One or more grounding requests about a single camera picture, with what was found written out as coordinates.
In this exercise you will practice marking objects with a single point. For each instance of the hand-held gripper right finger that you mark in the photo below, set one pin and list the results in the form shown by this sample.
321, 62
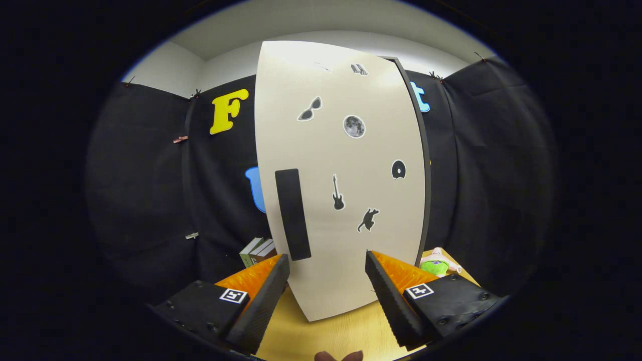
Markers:
388, 301

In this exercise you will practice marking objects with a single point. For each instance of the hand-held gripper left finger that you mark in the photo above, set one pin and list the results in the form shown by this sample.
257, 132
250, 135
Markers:
261, 306

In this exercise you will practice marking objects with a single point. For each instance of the beige cabinet door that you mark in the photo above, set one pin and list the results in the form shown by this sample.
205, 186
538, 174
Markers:
341, 250

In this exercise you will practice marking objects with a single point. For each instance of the green book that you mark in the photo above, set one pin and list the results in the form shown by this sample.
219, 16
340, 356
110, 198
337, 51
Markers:
249, 253

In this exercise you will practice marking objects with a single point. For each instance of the green and pink plush toy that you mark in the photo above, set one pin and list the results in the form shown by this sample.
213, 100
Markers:
435, 265

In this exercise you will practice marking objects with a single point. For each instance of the grey cabinet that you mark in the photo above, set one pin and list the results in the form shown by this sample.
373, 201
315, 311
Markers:
427, 175

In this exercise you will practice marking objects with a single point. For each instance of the black backdrop cloth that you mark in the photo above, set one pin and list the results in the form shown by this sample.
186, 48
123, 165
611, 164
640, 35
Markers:
140, 190

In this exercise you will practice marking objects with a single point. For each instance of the pink clip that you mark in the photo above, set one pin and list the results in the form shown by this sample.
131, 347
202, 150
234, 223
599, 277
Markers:
180, 139

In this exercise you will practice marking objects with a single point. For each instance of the black clip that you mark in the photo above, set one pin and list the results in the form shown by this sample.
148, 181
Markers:
480, 55
434, 75
130, 80
195, 93

